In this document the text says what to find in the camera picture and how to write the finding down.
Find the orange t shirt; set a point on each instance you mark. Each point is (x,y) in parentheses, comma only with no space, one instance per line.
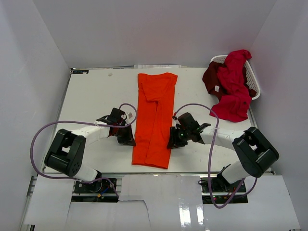
(156,95)

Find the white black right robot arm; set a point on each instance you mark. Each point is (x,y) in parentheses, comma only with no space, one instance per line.
(255,153)

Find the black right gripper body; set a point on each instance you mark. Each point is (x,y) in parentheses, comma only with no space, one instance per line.
(186,132)

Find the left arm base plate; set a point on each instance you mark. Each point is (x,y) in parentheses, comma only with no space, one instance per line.
(97,192)

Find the maroon t shirt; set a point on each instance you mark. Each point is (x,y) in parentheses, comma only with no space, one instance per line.
(214,86)

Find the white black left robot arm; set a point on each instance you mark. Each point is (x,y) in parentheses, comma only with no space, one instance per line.
(68,147)

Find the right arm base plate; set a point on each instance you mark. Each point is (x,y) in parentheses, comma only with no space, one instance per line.
(222,194)

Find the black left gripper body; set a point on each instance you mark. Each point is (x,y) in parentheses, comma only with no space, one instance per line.
(124,124)

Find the white perforated laundry basket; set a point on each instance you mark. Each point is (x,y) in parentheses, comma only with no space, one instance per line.
(251,78)

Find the pink magenta t shirt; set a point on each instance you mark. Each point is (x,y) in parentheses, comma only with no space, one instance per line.
(234,105)

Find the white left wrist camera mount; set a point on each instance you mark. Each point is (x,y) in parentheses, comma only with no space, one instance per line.
(127,117)

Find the printed paper sheet at wall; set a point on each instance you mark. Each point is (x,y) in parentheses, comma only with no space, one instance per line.
(155,66)

